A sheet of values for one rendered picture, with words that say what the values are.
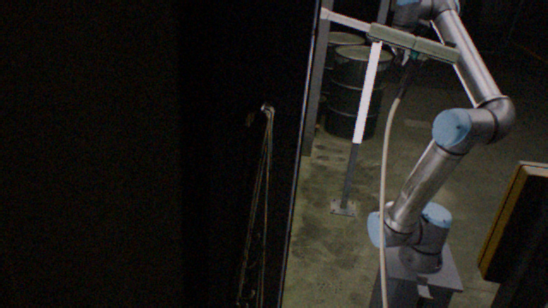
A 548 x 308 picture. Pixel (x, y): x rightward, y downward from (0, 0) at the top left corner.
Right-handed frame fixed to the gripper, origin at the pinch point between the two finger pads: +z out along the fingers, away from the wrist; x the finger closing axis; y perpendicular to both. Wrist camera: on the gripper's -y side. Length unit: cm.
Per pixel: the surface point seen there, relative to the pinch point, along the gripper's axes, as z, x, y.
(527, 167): 72, -5, 0
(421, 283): 58, -9, 45
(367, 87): -131, -19, 53
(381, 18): -134, -10, 10
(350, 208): -134, -46, 151
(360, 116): -131, -23, 74
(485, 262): 73, -8, 22
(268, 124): 75, 43, 6
